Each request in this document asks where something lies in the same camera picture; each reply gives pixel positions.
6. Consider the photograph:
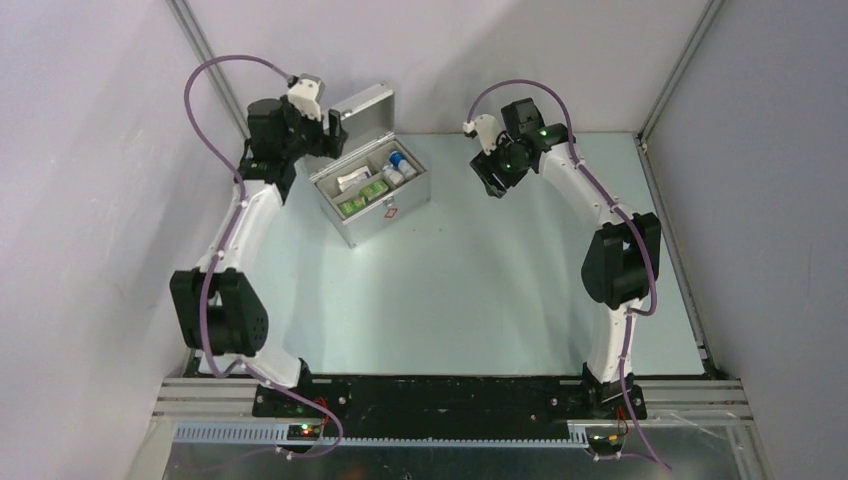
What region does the white bandage roll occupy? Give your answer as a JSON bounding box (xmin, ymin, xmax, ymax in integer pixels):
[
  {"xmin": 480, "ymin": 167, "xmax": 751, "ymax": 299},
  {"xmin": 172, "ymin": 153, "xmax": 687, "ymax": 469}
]
[{"xmin": 336, "ymin": 166, "xmax": 372, "ymax": 193}]

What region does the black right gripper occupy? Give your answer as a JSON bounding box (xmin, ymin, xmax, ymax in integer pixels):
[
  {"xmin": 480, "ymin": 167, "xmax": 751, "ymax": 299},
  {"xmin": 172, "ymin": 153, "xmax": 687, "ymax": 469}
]
[{"xmin": 469, "ymin": 131, "xmax": 529, "ymax": 199}]

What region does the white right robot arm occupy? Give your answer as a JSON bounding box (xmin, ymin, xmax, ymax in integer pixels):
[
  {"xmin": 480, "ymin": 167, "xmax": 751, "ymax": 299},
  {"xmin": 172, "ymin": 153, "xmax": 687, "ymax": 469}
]
[{"xmin": 463, "ymin": 98, "xmax": 662, "ymax": 418}]

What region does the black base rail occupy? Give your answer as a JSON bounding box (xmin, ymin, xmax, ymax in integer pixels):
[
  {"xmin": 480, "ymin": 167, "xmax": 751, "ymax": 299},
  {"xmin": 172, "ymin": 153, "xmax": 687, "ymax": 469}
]
[{"xmin": 251, "ymin": 375, "xmax": 647, "ymax": 441}]

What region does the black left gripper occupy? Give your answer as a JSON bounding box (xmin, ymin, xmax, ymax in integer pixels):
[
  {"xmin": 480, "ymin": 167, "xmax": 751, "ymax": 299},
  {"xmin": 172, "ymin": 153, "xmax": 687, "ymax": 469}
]
[{"xmin": 282, "ymin": 97, "xmax": 350, "ymax": 163}]

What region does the small white bottle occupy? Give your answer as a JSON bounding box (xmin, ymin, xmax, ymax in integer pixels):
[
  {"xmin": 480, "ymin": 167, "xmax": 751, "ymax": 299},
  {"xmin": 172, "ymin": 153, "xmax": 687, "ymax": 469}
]
[{"xmin": 382, "ymin": 164, "xmax": 406, "ymax": 188}]

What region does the blue cap clear bottle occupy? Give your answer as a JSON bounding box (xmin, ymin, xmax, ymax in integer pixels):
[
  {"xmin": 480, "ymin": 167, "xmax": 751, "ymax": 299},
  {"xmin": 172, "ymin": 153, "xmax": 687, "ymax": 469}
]
[{"xmin": 388, "ymin": 150, "xmax": 418, "ymax": 180}]

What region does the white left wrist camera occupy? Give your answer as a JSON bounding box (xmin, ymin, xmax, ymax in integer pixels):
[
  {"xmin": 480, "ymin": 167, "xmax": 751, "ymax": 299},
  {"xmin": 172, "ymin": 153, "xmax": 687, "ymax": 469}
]
[{"xmin": 286, "ymin": 74, "xmax": 325, "ymax": 121}]

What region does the green small box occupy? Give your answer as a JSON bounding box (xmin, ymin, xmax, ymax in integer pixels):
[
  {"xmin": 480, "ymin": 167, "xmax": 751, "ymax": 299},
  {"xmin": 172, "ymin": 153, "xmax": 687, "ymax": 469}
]
[{"xmin": 338, "ymin": 195, "xmax": 368, "ymax": 218}]

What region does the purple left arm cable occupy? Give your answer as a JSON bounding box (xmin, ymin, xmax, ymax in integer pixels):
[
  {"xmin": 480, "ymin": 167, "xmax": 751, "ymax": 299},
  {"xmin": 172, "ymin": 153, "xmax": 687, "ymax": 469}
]
[{"xmin": 184, "ymin": 54, "xmax": 344, "ymax": 461}]

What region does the silver metal case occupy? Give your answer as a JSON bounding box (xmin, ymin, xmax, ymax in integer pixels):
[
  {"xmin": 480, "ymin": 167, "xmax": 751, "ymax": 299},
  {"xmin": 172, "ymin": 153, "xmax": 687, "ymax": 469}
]
[{"xmin": 304, "ymin": 82, "xmax": 431, "ymax": 248}]

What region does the green sachet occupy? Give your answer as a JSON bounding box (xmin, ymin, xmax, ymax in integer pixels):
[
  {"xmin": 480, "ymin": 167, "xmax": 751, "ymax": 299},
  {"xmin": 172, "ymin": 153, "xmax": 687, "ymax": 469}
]
[{"xmin": 359, "ymin": 179, "xmax": 391, "ymax": 203}]

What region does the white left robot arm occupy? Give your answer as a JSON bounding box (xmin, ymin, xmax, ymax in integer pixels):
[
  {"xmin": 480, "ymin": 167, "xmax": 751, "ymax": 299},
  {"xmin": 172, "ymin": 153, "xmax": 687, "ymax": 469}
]
[{"xmin": 169, "ymin": 96, "xmax": 349, "ymax": 417}]

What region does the grey divided tray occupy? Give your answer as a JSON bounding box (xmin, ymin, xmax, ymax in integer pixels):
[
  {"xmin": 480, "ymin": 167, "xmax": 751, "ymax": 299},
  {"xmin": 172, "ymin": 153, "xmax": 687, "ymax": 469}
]
[{"xmin": 313, "ymin": 139, "xmax": 430, "ymax": 223}]

